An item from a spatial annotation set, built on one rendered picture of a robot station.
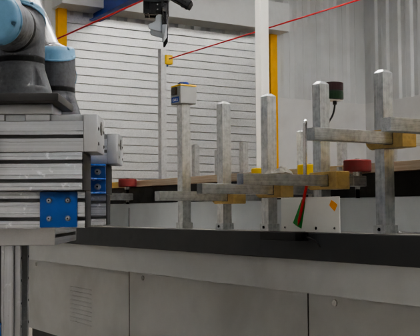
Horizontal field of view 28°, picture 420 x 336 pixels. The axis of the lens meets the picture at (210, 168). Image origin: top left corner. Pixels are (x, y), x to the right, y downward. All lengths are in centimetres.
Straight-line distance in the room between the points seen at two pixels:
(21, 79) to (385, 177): 95
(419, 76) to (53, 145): 1063
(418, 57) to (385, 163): 1027
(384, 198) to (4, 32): 103
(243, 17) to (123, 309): 814
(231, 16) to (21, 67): 959
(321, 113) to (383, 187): 33
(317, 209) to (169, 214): 124
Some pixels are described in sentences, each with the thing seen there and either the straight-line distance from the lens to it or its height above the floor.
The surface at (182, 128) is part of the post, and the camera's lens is 302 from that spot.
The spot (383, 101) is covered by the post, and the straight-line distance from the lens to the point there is 223.
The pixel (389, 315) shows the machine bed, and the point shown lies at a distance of 253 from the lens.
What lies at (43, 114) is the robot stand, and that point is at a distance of 202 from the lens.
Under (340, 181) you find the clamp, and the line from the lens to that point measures 234.
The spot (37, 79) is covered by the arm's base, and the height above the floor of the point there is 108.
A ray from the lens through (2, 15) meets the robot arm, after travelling 193.
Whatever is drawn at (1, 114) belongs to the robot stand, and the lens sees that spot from 204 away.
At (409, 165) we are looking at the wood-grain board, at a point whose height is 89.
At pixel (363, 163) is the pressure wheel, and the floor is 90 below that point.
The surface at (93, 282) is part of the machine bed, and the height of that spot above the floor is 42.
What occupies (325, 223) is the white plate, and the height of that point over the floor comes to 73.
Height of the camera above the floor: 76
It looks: 3 degrees up
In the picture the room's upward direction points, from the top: straight up
